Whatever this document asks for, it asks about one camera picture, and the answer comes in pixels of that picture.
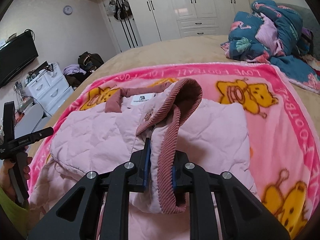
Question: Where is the black flat television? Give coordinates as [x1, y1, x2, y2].
[0, 29, 39, 87]

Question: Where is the white glossy wardrobe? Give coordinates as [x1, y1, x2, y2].
[80, 0, 251, 42]

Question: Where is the round wall clock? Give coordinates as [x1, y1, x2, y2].
[63, 5, 73, 15]

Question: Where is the grey quilted headboard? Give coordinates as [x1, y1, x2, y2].
[277, 3, 320, 44]

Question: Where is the blue flamingo print quilt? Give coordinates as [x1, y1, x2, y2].
[220, 0, 319, 94]

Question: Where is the white door with bags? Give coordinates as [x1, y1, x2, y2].
[98, 0, 143, 54]

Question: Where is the person's left hand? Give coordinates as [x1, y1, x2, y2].
[1, 156, 33, 202]

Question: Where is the pink cartoon bear blanket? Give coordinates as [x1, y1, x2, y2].
[27, 62, 319, 239]

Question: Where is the lavender clothes pile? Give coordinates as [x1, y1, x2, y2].
[63, 64, 86, 75]

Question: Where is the pink quilted jacket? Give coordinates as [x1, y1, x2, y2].
[27, 78, 257, 239]

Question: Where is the black bag on floor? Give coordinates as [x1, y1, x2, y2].
[78, 51, 104, 72]

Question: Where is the white drawer cabinet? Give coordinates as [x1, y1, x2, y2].
[23, 62, 74, 116]

